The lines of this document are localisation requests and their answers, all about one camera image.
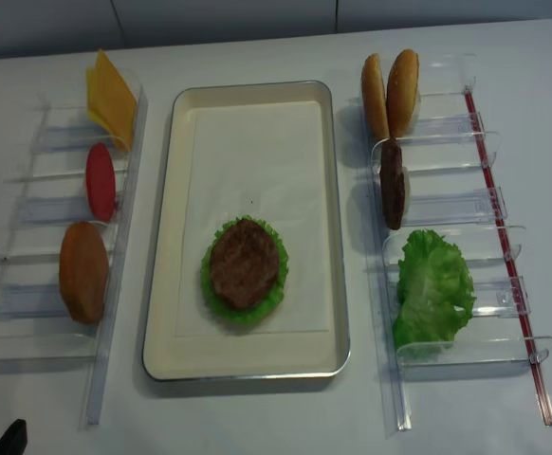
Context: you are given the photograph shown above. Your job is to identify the brown meat patty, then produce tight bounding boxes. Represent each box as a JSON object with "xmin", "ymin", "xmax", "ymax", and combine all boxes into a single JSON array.
[
  {"xmin": 379, "ymin": 138, "xmax": 406, "ymax": 230},
  {"xmin": 209, "ymin": 218, "xmax": 280, "ymax": 312}
]

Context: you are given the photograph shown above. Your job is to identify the green lettuce leaf on tray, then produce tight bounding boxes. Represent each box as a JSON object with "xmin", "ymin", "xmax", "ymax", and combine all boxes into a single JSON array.
[{"xmin": 200, "ymin": 215, "xmax": 288, "ymax": 326}]

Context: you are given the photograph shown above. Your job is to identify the brown meat patty in rack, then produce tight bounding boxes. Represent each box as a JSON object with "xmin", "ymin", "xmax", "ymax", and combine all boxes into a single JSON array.
[{"xmin": 379, "ymin": 138, "xmax": 406, "ymax": 230}]

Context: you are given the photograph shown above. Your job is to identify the large green lettuce leaf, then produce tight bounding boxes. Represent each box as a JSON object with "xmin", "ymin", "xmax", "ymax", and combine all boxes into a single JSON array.
[{"xmin": 393, "ymin": 229, "xmax": 476, "ymax": 348}]

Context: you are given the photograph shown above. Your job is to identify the red tomato slice in rack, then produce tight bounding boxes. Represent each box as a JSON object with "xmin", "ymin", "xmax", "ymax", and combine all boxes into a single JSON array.
[{"xmin": 85, "ymin": 142, "xmax": 116, "ymax": 223}]

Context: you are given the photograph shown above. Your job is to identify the yellow cheese slices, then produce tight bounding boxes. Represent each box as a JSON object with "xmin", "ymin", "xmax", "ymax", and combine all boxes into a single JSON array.
[{"xmin": 85, "ymin": 49, "xmax": 138, "ymax": 152}]

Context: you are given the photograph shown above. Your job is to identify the cream metal tray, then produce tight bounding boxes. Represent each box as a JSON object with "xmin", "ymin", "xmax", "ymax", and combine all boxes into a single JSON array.
[{"xmin": 142, "ymin": 81, "xmax": 350, "ymax": 381}]

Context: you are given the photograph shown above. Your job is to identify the white paper tray liner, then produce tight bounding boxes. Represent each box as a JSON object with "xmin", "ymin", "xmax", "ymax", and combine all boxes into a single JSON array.
[{"xmin": 175, "ymin": 101, "xmax": 340, "ymax": 337}]

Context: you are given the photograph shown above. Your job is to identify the left bun half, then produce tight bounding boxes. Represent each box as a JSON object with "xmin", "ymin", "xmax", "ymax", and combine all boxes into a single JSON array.
[{"xmin": 361, "ymin": 53, "xmax": 390, "ymax": 141}]

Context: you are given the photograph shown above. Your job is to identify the bun half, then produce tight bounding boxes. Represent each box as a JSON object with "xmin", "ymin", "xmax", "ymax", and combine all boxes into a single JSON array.
[
  {"xmin": 361, "ymin": 53, "xmax": 390, "ymax": 141},
  {"xmin": 386, "ymin": 48, "xmax": 419, "ymax": 137}
]

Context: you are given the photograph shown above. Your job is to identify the clear acrylic right rack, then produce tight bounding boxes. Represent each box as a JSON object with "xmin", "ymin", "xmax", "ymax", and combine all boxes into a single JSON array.
[{"xmin": 350, "ymin": 54, "xmax": 552, "ymax": 433}]

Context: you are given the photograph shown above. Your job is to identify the clear acrylic rack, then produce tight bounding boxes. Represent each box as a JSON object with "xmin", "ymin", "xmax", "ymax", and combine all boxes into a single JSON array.
[
  {"xmin": 350, "ymin": 54, "xmax": 552, "ymax": 433},
  {"xmin": 0, "ymin": 69, "xmax": 148, "ymax": 426}
]

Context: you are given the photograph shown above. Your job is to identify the right bun half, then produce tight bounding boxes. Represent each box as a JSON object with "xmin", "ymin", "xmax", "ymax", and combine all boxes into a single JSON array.
[{"xmin": 386, "ymin": 48, "xmax": 419, "ymax": 137}]

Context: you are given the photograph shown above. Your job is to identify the brown bun in left rack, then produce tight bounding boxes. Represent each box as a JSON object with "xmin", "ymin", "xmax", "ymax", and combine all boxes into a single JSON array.
[{"xmin": 59, "ymin": 221, "xmax": 109, "ymax": 325}]

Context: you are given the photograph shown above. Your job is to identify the clear acrylic left rack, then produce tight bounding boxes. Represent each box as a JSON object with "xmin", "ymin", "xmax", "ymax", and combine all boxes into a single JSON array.
[{"xmin": 0, "ymin": 69, "xmax": 148, "ymax": 426}]

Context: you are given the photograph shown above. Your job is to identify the black object at corner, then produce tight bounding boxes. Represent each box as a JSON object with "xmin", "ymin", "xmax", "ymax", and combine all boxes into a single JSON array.
[{"xmin": 0, "ymin": 419, "xmax": 28, "ymax": 455}]

